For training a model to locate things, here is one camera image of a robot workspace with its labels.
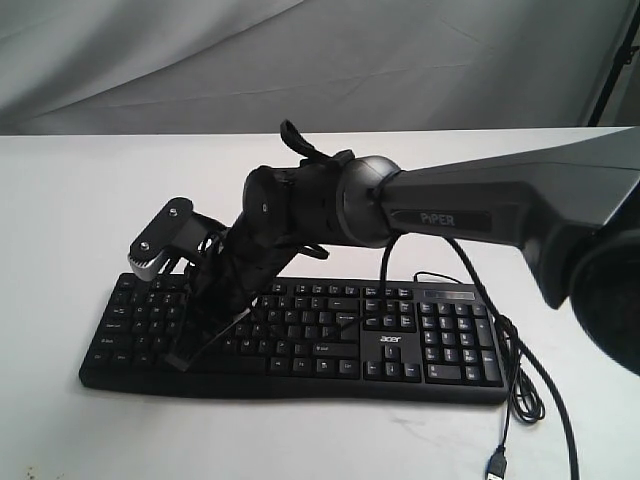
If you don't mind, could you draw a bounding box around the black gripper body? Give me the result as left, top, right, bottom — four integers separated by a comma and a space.
187, 219, 328, 335

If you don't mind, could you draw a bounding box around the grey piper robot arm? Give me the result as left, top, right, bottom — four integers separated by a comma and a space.
189, 121, 639, 372

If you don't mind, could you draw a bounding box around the black acer keyboard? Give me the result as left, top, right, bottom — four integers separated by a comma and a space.
79, 273, 508, 404

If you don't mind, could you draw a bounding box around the white backdrop cloth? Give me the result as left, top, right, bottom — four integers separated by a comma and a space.
1, 1, 634, 135

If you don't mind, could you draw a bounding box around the black backdrop stand pole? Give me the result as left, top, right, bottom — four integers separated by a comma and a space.
587, 2, 639, 127

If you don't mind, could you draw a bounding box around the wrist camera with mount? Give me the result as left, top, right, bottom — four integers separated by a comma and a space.
128, 197, 228, 282

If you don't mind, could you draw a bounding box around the black usb cable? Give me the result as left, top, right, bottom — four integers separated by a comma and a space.
412, 270, 547, 480

